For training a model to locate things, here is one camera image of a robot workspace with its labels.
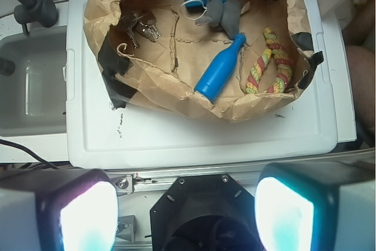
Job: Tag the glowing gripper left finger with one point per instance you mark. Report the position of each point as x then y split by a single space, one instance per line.
58 209

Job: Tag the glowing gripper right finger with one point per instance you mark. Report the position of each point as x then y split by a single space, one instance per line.
323 205

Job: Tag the silver key bunch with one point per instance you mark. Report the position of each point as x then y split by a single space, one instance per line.
143 22

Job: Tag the blue plastic bottle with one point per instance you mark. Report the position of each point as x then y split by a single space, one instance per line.
220 69

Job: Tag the brown paper bag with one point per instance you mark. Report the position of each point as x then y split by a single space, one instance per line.
163 74

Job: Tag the black faucet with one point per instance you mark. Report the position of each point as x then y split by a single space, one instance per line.
42 11

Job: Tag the grey plush mouse toy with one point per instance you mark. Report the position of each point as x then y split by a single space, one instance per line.
222 16

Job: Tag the silver corner bracket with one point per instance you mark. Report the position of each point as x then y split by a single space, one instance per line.
126 228

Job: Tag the aluminium frame rail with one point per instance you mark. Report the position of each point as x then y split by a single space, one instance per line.
245 173

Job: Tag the black octagonal mount plate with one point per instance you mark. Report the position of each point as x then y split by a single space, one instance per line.
209 212

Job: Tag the colourful rope toy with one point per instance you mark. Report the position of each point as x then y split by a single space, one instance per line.
277 55

